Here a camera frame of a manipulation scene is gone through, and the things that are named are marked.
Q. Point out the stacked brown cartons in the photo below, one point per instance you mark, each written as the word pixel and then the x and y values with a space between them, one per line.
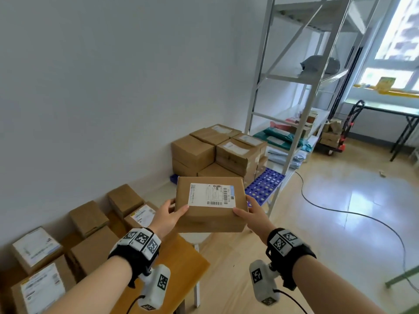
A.
pixel 330 135

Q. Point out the pile of brown cardboard parcels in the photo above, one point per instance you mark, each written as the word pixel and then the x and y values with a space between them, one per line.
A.
pixel 91 251

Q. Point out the person's left hand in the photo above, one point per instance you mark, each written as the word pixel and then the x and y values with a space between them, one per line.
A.
pixel 165 219

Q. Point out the yellow green packet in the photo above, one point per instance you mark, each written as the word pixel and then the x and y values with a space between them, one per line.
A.
pixel 386 84

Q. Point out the black wristband with marker tags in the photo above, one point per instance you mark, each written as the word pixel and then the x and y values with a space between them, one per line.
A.
pixel 126 261
pixel 298 258

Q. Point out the small brown carton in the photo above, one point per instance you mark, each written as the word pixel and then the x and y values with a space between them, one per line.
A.
pixel 312 117
pixel 301 130

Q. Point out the pink mailer bag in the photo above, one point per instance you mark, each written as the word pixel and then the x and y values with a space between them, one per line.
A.
pixel 284 121

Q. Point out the person's right hand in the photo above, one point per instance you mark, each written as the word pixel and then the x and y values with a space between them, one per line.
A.
pixel 258 223

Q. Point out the green folding table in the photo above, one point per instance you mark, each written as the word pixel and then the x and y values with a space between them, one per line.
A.
pixel 386 107

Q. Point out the blue perforated plastic pallet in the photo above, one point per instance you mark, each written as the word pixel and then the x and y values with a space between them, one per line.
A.
pixel 265 186

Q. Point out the bright window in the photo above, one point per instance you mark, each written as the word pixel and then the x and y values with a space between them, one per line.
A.
pixel 399 29

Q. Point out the person's left forearm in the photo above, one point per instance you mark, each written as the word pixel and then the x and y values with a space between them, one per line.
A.
pixel 91 291

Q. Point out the taped labelled brown parcel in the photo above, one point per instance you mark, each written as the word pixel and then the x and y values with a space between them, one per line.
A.
pixel 229 129

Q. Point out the teal mailer bag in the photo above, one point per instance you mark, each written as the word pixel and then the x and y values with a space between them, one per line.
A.
pixel 275 140
pixel 307 147

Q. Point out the white marker-tagged wrist camera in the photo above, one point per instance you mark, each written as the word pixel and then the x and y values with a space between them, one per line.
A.
pixel 263 284
pixel 154 287

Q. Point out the green metal frame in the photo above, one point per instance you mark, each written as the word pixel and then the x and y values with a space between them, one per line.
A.
pixel 402 277

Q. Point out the crumpled grey bag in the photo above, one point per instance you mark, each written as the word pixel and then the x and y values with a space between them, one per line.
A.
pixel 317 63

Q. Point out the wide plain brown parcel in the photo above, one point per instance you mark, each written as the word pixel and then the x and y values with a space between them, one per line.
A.
pixel 209 135

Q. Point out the orange wooden table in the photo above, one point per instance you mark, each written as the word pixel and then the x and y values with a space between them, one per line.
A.
pixel 176 268

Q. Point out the cardboard parcel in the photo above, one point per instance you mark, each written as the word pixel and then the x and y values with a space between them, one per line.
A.
pixel 235 160
pixel 209 220

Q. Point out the grey metal shelf rack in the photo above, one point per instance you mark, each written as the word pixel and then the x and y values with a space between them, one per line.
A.
pixel 261 62

